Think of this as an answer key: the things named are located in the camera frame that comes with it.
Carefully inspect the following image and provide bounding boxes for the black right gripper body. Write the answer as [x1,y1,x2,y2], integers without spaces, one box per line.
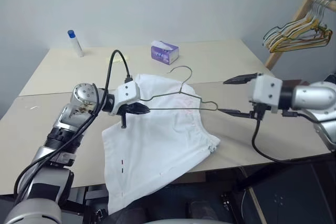
[249,102,271,120]

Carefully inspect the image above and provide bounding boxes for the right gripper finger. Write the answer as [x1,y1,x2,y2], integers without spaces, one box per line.
[217,108,255,119]
[223,72,263,86]

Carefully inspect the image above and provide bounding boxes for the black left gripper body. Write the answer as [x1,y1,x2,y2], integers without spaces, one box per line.
[119,103,137,130]

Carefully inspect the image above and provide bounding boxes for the grey wire hanger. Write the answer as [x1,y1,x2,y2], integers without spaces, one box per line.
[139,66,219,112]

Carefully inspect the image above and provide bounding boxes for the white shorts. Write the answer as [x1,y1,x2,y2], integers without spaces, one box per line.
[101,73,221,216]

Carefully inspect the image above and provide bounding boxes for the pale yellow paper note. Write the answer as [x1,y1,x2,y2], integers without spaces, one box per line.
[104,55,131,63]

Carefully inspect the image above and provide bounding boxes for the purple tissue box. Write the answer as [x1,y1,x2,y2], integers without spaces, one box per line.
[151,40,180,66]

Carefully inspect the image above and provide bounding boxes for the white bottle with blue cap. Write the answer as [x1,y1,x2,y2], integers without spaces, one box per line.
[67,29,86,58]

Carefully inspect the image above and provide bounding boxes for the black cabinet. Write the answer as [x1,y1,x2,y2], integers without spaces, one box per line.
[235,154,336,224]

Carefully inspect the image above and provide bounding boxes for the wooden clothes rack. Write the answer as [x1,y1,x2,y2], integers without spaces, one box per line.
[264,0,336,71]

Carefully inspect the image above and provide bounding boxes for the silver robot torso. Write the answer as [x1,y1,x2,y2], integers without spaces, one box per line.
[148,217,238,224]

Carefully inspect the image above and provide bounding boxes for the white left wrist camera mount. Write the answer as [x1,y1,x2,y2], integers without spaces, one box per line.
[109,81,141,116]

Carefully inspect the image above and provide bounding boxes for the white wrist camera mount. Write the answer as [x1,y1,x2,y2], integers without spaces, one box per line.
[248,73,284,114]
[109,81,141,116]

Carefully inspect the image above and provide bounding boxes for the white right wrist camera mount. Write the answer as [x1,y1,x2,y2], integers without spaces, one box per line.
[248,73,284,114]

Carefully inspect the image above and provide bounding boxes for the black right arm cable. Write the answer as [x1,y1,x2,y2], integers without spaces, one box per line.
[251,111,336,162]

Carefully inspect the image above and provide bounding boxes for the bundle of wire hangers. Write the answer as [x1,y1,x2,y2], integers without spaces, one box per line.
[269,6,333,53]

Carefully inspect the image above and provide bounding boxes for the dark green wire hanger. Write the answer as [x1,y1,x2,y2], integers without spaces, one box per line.
[262,11,320,48]

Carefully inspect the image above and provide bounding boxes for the white wire hanger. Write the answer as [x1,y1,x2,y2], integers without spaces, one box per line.
[265,3,325,47]

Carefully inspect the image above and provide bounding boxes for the black wire hanger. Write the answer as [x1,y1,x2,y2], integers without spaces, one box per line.
[271,8,333,51]

